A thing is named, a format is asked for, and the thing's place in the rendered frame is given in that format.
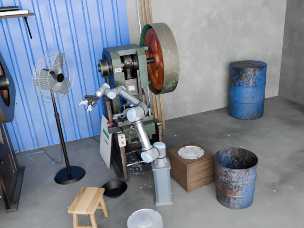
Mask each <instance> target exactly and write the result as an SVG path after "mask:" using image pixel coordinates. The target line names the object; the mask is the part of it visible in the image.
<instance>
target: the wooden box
mask: <svg viewBox="0 0 304 228"><path fill-rule="evenodd" d="M186 146H196V147H200V148H201V149H203V151H204V154H203V156H202V157H200V158H199V157H197V159H185V158H182V157H181V156H179V154H178V151H179V150H180V149H181V148H183V147H184V148H185V147H186ZM201 149H200V150H201ZM168 158H169V161H170V165H171V169H170V176H171V177H172V178H173V179H174V180H175V181H176V182H177V183H178V184H179V185H180V186H181V187H182V188H183V189H184V190H185V191H186V192H187V193H189V192H191V191H194V190H196V189H198V188H201V187H203V186H206V185H208V184H211V183H213V182H215V172H214V169H215V163H214V154H213V153H211V152H210V151H208V150H207V149H205V148H204V147H202V146H201V145H199V144H198V143H196V142H191V143H188V144H186V145H183V146H180V147H176V148H173V149H170V150H168Z"/></svg>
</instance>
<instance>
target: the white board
mask: <svg viewBox="0 0 304 228"><path fill-rule="evenodd" d="M107 122H109V120H108V119H107V118H106V117H105V116H104V115H103V114H102V122H101V136H100V154H101V156H102V158H103V160H104V162H105V163H106V165H107V167H108V169H110V157H111V145H112V134H109V133H108V128H107V127H108V126H109V125H108V124H107Z"/></svg>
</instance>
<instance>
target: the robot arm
mask: <svg viewBox="0 0 304 228"><path fill-rule="evenodd" d="M103 94H105V95H106V96H108V97H109V98H110V99H114V98H115V97H116V95H120V96H122V97H123V98H125V99H126V100H127V101H128V102H129V103H131V104H132V105H134V106H135V107H134V108H131V109H129V110H128V111H127V118H128V120H129V121H130V122H132V124H134V126H135V129H136V131H137V134H138V137H139V140H140V143H141V145H142V153H141V157H142V159H143V160H144V161H145V162H152V161H153V160H154V161H153V165H154V166H155V167H165V166H167V165H168V160H167V157H166V147H165V144H164V143H162V142H155V143H154V144H153V145H151V144H150V141H149V138H148V136H147V132H146V130H145V127H144V124H143V117H144V116H145V115H146V114H147V112H148V108H147V105H146V104H145V103H144V102H142V101H139V100H138V99H137V98H135V97H134V96H133V95H131V94H130V93H128V92H127V91H126V89H125V87H124V86H119V87H117V88H113V89H110V86H109V85H108V84H106V83H104V84H103V85H102V86H101V87H100V88H99V89H98V90H97V91H96V92H95V93H94V95H95V96H94V95H85V99H84V100H83V101H81V102H80V103H79V105H81V104H85V105H86V103H87V102H88V107H87V109H86V112H87V111H88V110H90V111H91V110H92V109H91V106H92V107H94V106H95V105H97V100H98V99H99V100H100V97H101V96H102V95H103Z"/></svg>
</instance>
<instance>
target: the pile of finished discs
mask: <svg viewBox="0 0 304 228"><path fill-rule="evenodd" d="M200 149H201V148H200V147H196V146H186V147H185V148H184V147H183V148H181V149H180V150H179V151H178V154H179V156H181V157H182V158H185V159H197V157H199V158H200V157H202V156H203V154H204V151H203V149H201V150H200Z"/></svg>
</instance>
